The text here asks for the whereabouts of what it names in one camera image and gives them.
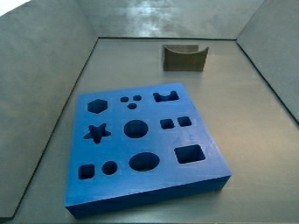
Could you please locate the dark grey concave block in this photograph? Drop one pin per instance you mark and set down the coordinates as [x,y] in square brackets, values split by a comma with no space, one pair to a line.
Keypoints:
[185,58]

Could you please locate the blue shape sorter board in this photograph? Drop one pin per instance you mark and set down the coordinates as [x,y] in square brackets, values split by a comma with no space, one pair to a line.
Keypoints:
[141,150]

